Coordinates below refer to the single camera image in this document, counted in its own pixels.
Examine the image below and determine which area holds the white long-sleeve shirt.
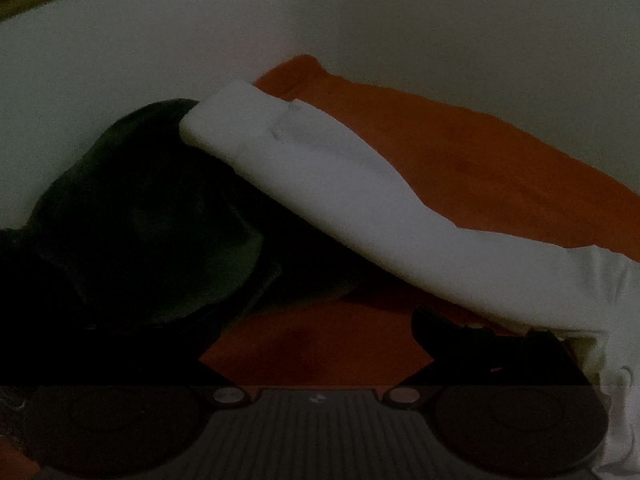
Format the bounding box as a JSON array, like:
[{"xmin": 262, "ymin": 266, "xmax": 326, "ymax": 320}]
[{"xmin": 179, "ymin": 80, "xmax": 640, "ymax": 480}]

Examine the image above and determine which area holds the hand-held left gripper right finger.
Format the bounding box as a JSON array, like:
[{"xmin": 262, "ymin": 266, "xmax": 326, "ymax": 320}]
[{"xmin": 382, "ymin": 306, "xmax": 595, "ymax": 406}]

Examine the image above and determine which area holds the orange blanket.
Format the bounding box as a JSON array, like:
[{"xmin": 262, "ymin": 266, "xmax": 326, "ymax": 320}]
[{"xmin": 0, "ymin": 54, "xmax": 640, "ymax": 480}]

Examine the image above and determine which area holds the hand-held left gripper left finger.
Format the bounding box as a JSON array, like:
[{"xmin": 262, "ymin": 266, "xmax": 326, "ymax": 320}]
[{"xmin": 35, "ymin": 322, "xmax": 251, "ymax": 406}]

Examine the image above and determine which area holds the dark green garment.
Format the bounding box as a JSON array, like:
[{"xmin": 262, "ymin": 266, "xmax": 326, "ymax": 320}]
[{"xmin": 0, "ymin": 99, "xmax": 381, "ymax": 346}]

